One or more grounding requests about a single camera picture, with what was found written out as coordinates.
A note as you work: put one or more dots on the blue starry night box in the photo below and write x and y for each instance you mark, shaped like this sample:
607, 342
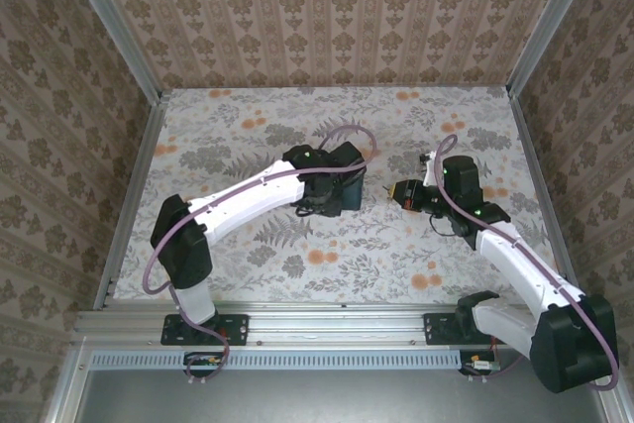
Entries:
352, 195

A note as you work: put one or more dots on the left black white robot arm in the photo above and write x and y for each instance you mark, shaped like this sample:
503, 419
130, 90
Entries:
238, 195

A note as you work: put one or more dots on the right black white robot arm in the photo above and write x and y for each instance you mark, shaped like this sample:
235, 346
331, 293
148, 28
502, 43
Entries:
520, 269

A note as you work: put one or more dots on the floral table cloth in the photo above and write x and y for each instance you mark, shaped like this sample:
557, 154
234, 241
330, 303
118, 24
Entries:
376, 284

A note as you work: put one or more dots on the small connector board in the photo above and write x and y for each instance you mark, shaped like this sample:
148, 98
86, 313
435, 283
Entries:
203, 362
480, 363

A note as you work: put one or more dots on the grey metal sheet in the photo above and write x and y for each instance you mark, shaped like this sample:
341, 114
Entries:
322, 398

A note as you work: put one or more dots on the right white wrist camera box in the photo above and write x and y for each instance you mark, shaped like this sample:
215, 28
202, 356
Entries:
424, 159

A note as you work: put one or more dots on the aluminium side rail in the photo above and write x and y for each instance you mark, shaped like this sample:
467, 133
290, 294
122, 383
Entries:
133, 195
546, 195

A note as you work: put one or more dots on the aluminium cross rail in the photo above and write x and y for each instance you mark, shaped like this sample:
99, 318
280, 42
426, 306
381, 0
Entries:
337, 324

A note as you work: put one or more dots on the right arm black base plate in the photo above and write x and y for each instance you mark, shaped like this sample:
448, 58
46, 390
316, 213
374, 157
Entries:
433, 329

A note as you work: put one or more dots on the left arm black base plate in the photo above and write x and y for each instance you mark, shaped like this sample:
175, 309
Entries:
238, 329

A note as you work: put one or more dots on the aluminium frame post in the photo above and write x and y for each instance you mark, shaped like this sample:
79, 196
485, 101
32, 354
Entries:
551, 22
111, 22

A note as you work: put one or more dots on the aluminium lower frame bar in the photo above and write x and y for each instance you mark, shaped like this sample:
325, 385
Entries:
64, 393
614, 410

